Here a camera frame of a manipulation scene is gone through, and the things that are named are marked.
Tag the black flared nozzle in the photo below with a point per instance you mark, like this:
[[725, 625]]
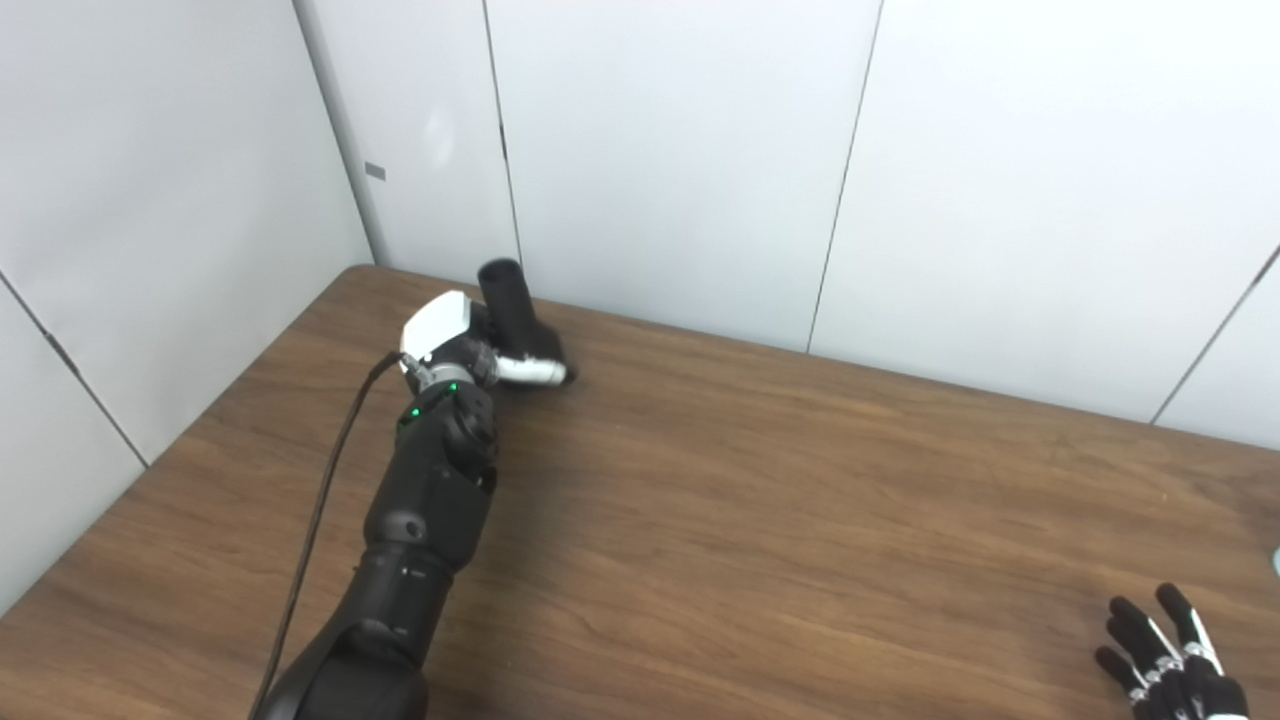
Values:
[[505, 295]]

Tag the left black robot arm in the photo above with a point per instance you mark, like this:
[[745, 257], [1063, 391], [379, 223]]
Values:
[[430, 520]]

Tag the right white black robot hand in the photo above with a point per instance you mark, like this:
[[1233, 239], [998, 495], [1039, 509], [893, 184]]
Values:
[[1190, 690]]

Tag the gray wall corner trim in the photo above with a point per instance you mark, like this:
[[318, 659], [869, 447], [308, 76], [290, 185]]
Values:
[[340, 130]]

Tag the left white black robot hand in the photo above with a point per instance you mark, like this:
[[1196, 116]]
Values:
[[435, 320]]

